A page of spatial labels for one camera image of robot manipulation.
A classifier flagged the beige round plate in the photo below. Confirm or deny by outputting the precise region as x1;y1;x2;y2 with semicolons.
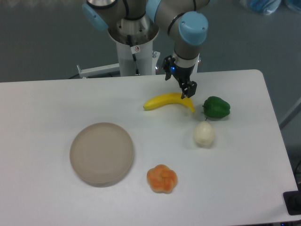
69;122;135;187

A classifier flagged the white right base bracket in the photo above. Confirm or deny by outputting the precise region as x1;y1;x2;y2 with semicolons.
192;54;202;73

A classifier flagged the black device at table edge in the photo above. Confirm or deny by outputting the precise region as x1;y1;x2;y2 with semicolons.
283;191;301;216

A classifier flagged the orange knotted bread roll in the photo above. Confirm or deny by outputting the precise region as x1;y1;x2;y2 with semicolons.
147;164;178;194

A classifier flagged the white base bracket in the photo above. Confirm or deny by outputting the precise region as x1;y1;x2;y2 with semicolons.
77;63;119;78
192;54;202;73

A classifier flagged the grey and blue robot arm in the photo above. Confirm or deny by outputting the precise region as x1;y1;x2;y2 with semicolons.
82;0;209;98

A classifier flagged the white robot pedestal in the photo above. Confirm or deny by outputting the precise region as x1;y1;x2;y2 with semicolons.
108;15;160;77

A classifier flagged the green bell pepper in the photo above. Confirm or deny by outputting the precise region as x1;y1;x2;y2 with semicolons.
202;96;230;119

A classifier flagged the blue plastic bag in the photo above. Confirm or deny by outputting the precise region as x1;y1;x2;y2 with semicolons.
239;0;281;16

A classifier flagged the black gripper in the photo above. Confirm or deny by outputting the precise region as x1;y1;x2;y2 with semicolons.
162;55;197;99

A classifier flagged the white left base bracket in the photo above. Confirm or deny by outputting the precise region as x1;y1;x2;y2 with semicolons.
77;63;119;78

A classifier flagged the yellow banana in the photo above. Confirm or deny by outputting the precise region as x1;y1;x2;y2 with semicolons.
143;92;195;113

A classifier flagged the black cable on pedestal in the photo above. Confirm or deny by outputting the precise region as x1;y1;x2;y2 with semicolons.
127;34;140;76

